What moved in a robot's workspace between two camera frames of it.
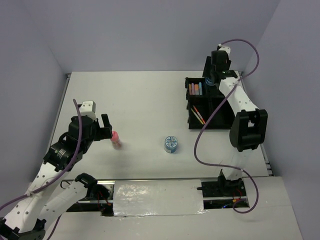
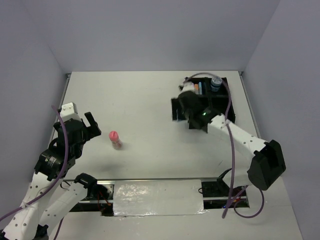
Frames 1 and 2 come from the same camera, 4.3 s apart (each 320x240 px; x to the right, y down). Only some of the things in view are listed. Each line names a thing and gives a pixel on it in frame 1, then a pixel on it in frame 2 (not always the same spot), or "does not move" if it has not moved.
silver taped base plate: (158, 197) does not move
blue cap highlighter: (200, 89) does not move
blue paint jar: (209, 81) → (216, 82)
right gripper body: (209, 68) → (182, 114)
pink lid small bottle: (115, 141) does not move
